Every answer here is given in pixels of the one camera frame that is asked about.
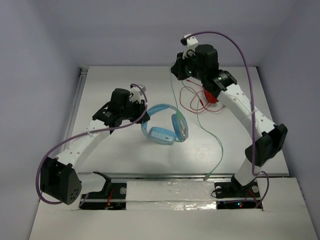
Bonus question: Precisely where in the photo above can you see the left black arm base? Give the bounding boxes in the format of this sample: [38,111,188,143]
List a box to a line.
[79,171,127,211]

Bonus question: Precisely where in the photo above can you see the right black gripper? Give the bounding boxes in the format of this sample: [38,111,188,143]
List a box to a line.
[171,50,206,82]

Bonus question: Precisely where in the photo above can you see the red headphone cable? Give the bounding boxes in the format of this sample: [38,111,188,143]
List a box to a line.
[179,78,226,115]

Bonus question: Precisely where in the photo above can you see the green headphone cable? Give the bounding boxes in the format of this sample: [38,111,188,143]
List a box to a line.
[168,62,225,181]

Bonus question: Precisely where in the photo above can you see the red headphones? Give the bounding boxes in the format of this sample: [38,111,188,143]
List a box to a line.
[203,88,218,104]

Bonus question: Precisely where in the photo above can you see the aluminium rail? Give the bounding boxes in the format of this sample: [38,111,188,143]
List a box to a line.
[78,172,291,179]

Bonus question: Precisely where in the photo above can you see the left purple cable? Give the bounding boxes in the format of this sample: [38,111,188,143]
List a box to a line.
[36,83,150,205]

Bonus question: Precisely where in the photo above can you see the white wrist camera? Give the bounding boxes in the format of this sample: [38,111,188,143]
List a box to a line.
[180,34,199,59]
[129,84,146,104]

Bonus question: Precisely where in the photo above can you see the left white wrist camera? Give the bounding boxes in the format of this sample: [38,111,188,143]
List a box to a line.
[129,84,146,104]

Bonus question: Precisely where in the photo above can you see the light blue headphones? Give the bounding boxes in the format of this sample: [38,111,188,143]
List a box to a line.
[140,103,189,146]

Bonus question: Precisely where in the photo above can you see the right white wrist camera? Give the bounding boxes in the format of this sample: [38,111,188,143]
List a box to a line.
[180,34,199,59]

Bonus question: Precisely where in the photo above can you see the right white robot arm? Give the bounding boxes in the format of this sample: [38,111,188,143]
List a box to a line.
[170,44,288,197]

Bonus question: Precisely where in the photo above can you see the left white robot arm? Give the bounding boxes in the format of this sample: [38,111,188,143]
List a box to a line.
[35,83,150,205]

